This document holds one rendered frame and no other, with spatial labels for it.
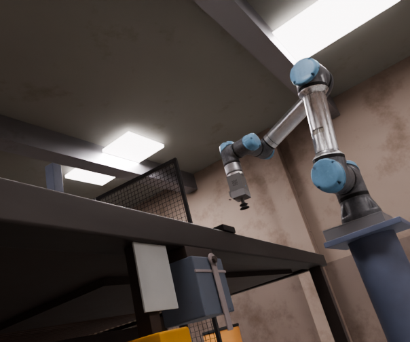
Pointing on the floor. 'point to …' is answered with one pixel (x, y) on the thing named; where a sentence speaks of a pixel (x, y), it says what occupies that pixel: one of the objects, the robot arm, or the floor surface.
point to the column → (389, 280)
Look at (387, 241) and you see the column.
